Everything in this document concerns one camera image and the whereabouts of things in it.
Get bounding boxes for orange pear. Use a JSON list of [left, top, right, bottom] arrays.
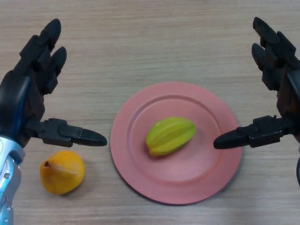
[[39, 150, 85, 195]]

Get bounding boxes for yellow starfruit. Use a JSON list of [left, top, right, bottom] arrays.
[[145, 116, 196, 157]]

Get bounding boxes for pink round plate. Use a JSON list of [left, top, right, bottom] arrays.
[[110, 81, 243, 206]]

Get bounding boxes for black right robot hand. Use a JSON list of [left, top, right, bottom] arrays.
[[213, 16, 300, 150]]

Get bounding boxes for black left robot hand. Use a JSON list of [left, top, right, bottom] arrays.
[[0, 18, 108, 150]]

